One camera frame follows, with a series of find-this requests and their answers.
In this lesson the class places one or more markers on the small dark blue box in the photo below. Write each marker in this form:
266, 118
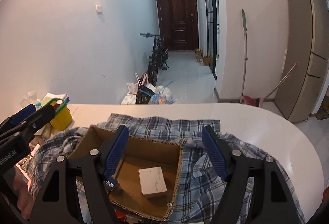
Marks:
112, 185

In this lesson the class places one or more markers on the black garbage bag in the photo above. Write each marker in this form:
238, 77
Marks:
143, 95

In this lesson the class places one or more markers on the black framed glass door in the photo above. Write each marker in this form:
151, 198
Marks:
212, 33

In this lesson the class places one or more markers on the black bicycle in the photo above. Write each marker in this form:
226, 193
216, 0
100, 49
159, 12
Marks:
158, 58

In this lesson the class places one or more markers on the white light switch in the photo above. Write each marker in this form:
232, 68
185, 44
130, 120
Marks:
98, 9

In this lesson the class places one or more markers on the green handled mop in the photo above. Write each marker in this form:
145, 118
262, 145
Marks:
245, 53

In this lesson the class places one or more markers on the white shopping bag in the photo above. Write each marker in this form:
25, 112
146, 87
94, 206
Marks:
130, 98

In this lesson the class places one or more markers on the beige refrigerator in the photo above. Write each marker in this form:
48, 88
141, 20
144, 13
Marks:
306, 60

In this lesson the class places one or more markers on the dark red entrance door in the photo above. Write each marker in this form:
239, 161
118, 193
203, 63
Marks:
178, 23

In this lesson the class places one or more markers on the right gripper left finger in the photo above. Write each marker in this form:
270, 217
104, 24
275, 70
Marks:
57, 200

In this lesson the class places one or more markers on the pink broom and dustpan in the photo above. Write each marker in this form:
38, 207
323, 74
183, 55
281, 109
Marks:
258, 102

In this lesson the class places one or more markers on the brown boxes by door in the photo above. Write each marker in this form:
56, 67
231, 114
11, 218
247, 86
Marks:
201, 58

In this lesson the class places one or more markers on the open cardboard box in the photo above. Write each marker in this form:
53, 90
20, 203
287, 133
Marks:
143, 153

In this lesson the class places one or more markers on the small white box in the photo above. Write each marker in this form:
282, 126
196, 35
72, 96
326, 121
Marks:
152, 182

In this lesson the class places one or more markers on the blue plaid shirt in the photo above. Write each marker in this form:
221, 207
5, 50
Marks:
199, 189

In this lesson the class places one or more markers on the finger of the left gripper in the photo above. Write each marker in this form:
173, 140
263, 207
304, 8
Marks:
23, 114
29, 126

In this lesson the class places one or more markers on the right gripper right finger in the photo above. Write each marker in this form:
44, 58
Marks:
271, 200

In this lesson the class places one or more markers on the person's left hand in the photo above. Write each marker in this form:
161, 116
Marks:
25, 201

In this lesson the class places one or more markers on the yellow bin with green rim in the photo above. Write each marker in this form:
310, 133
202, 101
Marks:
63, 117

